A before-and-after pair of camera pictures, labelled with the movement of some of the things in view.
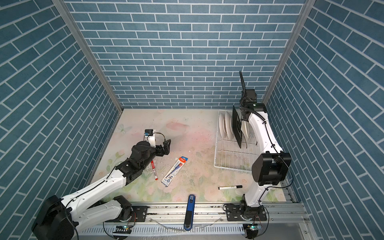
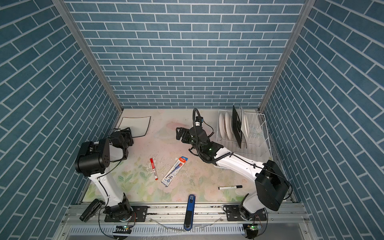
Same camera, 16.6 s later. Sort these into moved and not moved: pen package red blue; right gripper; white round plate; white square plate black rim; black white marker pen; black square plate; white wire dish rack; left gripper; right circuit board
Moved: right gripper; left gripper; white square plate black rim
Not moved: pen package red blue; white round plate; black square plate; black white marker pen; white wire dish rack; right circuit board
